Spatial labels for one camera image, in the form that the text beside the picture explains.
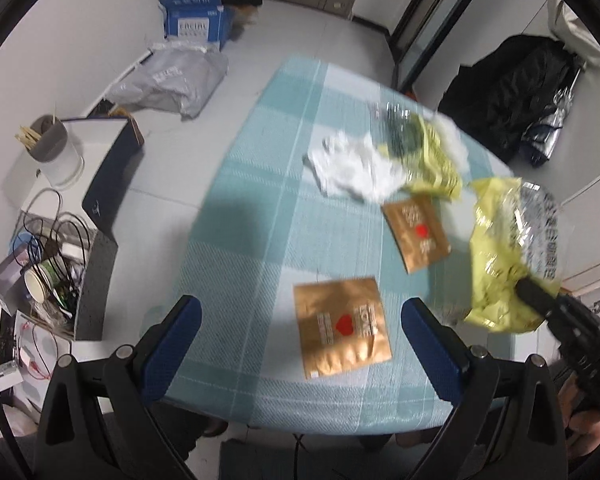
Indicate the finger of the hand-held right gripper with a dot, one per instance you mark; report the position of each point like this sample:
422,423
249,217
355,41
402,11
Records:
537,294

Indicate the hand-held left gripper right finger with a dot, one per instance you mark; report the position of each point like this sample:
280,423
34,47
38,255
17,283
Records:
430,355

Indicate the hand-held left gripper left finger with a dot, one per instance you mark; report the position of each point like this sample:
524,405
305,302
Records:
175,355

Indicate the yellow foil snack wrapper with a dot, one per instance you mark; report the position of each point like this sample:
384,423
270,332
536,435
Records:
500,260

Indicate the gold packet red heart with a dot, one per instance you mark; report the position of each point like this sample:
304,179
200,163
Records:
417,232
342,327

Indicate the large yellow snack bag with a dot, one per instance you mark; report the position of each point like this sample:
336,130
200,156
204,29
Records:
435,165

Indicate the white cotton wad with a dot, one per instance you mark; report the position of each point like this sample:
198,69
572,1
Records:
457,142

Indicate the white tissue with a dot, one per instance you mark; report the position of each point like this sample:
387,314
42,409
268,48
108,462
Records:
352,170

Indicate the clear plastic bag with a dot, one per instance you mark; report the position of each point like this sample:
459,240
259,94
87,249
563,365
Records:
397,127

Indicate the white shoulder bag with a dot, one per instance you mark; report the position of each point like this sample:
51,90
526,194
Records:
577,30

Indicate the white wardrobe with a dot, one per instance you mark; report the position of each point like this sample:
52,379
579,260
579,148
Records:
595,220

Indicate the grey felt organizer box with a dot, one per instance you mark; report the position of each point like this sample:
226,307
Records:
97,285

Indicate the green print paper cup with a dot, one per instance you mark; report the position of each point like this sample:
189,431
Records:
42,282

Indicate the silver folded umbrella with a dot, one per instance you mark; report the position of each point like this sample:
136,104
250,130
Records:
547,132

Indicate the teal checkered tablecloth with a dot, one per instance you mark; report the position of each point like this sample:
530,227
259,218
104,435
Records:
260,210

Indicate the small grey box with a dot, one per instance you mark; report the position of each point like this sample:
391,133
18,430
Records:
5,280

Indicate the light blue bowl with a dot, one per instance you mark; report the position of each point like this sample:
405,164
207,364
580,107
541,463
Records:
22,247

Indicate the black hanging jacket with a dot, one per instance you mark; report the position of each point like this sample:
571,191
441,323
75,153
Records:
505,95

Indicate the white and navy gift box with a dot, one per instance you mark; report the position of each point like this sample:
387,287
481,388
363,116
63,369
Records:
105,160

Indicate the white cylindrical container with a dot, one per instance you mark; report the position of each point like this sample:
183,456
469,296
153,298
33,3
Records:
60,160

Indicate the gold ribbon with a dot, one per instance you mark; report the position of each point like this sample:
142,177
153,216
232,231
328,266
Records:
130,120

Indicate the wooden chopsticks bundle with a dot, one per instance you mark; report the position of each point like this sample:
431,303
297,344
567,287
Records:
27,135

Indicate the grey plastic mailer bag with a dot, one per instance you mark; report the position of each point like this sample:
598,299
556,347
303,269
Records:
170,80

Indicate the black framed glass door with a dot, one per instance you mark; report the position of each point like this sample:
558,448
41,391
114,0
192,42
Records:
430,25

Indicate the blue cardboard box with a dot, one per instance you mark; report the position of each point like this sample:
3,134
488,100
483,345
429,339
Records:
192,20

